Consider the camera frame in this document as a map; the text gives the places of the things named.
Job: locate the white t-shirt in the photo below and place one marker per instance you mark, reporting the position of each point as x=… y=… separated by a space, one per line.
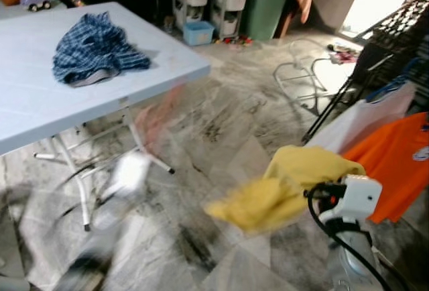
x=362 y=120

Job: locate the black metal drying rack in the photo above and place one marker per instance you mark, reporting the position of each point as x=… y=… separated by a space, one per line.
x=395 y=36

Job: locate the orange t-shirt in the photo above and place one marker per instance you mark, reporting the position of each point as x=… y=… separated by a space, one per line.
x=395 y=157

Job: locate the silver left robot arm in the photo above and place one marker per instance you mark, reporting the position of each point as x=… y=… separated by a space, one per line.
x=100 y=237

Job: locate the blue plastic clothes hanger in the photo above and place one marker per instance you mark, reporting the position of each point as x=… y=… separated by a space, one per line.
x=392 y=90

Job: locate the white metal table leg frame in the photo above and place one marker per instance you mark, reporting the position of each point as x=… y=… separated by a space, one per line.
x=79 y=190

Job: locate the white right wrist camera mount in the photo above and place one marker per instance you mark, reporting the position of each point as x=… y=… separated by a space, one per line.
x=355 y=197

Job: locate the white folding table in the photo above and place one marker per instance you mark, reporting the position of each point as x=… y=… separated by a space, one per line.
x=40 y=103

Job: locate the blue plaid shirt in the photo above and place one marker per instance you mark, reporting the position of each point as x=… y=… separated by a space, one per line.
x=94 y=49

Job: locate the light blue plastic bin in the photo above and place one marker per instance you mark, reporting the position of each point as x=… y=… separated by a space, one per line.
x=198 y=33

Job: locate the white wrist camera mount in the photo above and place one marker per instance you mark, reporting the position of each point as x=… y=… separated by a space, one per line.
x=355 y=197
x=131 y=173

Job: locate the white metal baby bouncer frame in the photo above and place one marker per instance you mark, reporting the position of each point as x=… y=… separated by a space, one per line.
x=314 y=96

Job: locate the green bin with white lid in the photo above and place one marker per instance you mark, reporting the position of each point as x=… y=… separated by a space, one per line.
x=265 y=13

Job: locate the yellow shirt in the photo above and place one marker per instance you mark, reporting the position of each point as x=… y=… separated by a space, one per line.
x=268 y=197

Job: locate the reddish pink plastic hanger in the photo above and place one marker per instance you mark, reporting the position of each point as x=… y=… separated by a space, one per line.
x=157 y=120

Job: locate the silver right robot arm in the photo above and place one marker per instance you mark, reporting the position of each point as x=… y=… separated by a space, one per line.
x=352 y=264

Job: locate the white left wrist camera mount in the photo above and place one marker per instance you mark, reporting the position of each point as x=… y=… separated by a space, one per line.
x=131 y=173

